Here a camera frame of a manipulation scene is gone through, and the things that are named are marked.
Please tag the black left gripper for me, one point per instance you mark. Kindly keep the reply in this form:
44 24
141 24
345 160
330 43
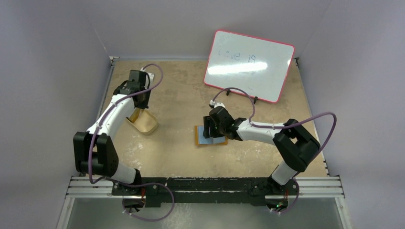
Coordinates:
145 104

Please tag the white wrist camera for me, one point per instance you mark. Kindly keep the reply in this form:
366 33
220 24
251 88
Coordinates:
213 104
149 78

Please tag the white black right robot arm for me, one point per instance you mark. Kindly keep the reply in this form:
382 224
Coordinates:
296 145

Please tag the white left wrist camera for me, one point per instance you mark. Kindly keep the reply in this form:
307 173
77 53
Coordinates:
149 78

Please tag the pink framed whiteboard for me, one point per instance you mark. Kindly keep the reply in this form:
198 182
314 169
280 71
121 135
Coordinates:
255 65

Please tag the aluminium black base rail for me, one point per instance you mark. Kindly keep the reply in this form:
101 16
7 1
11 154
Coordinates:
255 191

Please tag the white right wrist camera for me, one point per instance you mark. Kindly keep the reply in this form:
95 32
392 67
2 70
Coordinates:
213 104

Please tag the beige oval tray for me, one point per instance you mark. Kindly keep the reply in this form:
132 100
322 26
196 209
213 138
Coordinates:
144 121

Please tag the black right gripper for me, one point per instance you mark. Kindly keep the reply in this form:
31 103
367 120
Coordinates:
208 123

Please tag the orange leather card holder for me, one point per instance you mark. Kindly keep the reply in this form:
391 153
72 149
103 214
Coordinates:
200 140

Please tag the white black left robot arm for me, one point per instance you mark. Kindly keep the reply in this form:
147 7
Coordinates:
94 150

